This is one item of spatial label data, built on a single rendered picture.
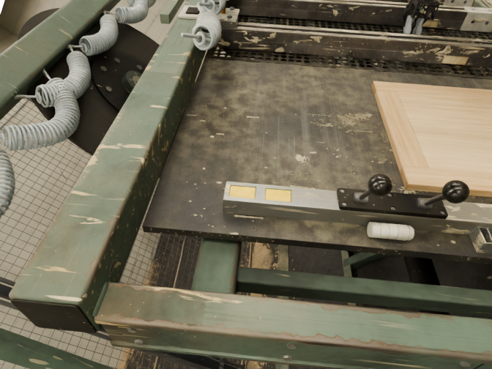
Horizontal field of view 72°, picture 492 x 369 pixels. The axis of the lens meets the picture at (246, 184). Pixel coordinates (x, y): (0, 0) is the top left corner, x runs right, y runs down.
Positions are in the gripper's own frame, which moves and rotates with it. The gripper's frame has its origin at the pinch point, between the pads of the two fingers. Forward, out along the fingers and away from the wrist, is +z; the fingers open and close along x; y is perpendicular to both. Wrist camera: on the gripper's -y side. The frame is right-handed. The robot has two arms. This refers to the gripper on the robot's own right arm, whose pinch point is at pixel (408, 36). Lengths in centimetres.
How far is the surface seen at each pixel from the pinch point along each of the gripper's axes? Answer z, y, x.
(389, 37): -4.9, 14.7, -11.0
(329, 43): -2.4, 16.8, -30.6
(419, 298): 8, 101, -17
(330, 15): -0.2, -15.3, -27.6
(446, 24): 0.6, -16.2, 18.6
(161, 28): 188, -448, -250
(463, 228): 0, 89, -9
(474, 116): 0.9, 48.7, 7.2
